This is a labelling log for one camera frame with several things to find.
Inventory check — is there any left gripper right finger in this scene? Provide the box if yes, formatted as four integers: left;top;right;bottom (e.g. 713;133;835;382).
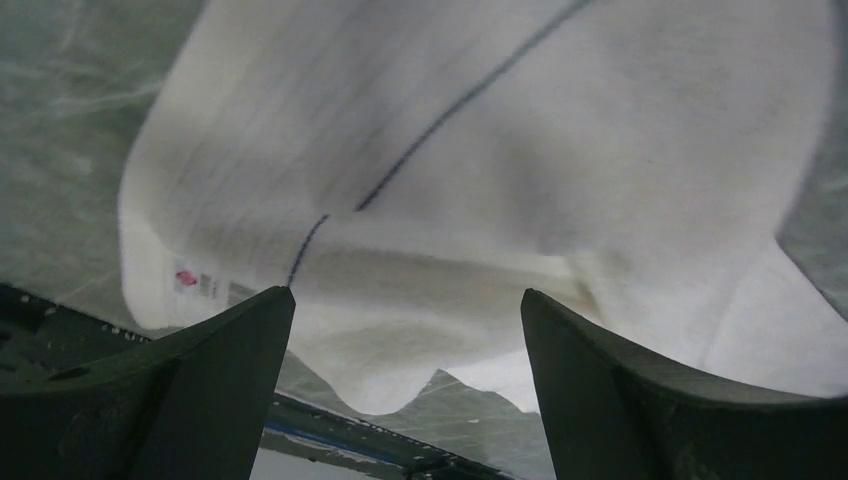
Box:
520;289;847;479

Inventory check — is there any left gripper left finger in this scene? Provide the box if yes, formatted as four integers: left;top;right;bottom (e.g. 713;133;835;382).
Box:
1;286;296;479

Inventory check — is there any cream white towel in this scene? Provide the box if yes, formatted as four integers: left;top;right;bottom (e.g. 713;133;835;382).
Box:
119;1;847;415

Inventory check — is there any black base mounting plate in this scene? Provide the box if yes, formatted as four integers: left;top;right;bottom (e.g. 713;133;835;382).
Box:
1;285;501;479

